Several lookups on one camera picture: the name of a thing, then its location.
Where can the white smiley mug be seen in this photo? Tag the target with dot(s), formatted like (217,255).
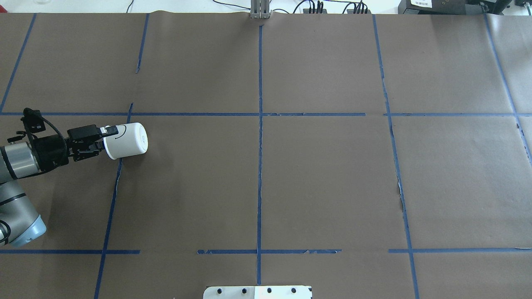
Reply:
(131,140)

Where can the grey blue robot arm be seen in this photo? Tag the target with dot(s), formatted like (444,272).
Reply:
(26,156)

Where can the aluminium frame post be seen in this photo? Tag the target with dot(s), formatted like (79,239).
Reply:
(260,9)

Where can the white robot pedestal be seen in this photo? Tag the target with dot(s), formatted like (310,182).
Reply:
(259,292)

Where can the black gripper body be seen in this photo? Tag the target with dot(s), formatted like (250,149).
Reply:
(49,149)

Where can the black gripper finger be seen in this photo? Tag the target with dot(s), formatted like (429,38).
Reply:
(108,131)

